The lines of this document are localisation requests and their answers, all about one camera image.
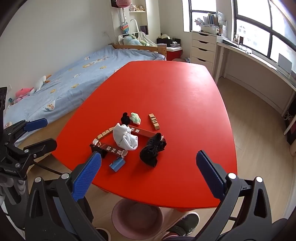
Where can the black mesh cloth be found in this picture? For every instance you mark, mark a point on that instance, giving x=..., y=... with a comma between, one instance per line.
x=152, y=149

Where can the green plush toy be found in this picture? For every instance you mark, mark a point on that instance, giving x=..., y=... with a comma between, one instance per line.
x=133, y=41

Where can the pink plush toy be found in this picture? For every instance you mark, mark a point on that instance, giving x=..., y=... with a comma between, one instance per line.
x=22, y=93

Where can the white duck plush toy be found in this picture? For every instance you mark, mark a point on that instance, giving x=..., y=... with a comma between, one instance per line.
x=40, y=82

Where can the small black box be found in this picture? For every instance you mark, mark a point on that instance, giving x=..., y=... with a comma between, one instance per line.
x=99, y=151

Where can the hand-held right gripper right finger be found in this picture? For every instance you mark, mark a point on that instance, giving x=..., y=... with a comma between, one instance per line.
x=208, y=172

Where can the small black cloth ball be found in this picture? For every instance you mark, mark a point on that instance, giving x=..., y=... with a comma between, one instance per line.
x=125, y=118

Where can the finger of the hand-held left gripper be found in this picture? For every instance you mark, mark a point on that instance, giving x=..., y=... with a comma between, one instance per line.
x=42, y=146
x=35, y=124

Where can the pink basin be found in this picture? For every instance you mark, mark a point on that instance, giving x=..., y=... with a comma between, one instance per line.
x=137, y=219

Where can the black bag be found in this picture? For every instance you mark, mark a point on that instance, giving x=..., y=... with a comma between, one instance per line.
x=166, y=41

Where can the white storage box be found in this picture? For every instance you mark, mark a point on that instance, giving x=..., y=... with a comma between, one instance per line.
x=209, y=29

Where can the torn red carton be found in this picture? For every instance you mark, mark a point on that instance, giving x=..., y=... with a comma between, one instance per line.
x=111, y=148
x=142, y=131

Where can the white cloth bundle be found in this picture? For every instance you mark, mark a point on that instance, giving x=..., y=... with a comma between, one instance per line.
x=124, y=139

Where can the red cooler box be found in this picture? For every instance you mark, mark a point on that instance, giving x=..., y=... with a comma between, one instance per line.
x=173, y=53

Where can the blue printed bedsheet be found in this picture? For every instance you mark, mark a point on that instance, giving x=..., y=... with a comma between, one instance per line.
x=81, y=74

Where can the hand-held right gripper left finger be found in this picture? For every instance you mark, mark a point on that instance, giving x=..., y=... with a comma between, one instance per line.
x=89, y=172

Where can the white drawer unit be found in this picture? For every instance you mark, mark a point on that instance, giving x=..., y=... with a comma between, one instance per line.
x=203, y=51

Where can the white wall shelf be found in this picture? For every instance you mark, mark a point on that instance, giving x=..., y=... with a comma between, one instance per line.
x=138, y=20

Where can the small blue box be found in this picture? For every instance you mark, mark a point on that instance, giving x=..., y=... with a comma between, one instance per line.
x=117, y=164

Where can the white curved desk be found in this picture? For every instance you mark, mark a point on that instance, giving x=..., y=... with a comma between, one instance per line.
x=259, y=67

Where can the green white tissue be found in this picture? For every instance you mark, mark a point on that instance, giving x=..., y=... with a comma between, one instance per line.
x=135, y=117

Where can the wooden bed frame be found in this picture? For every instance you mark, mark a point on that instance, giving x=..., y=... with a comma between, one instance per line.
x=161, y=49

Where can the colourful knitted bag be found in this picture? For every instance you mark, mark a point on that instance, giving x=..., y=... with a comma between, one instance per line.
x=124, y=29

